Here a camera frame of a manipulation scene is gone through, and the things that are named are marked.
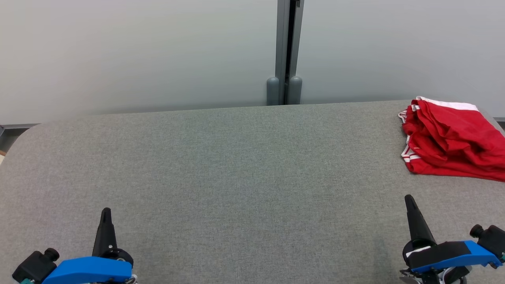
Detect black left gripper body blue tape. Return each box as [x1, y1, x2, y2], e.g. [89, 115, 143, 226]
[41, 248, 135, 284]

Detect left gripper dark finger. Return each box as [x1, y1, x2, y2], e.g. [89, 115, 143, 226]
[92, 207, 118, 257]

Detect black right gripper body blue tape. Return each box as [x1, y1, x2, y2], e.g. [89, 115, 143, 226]
[402, 240, 503, 275]

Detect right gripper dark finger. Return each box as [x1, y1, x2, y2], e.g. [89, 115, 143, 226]
[404, 194, 436, 246]

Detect red Bulls 23 jersey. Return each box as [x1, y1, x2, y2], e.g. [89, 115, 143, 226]
[402, 136, 505, 182]

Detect red Bulls 23 shorts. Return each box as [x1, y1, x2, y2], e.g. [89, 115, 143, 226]
[398, 96, 505, 160]

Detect grey fabric upholstered surface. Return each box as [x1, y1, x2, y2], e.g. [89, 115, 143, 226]
[0, 99, 505, 284]

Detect grey baseboard rail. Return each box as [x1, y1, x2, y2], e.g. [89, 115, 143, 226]
[0, 123, 41, 131]

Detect grey cylindrical post foot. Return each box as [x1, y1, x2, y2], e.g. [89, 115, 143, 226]
[266, 77, 281, 106]
[287, 76, 303, 105]

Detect grey vertical partition post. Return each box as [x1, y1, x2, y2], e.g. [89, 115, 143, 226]
[275, 0, 305, 105]

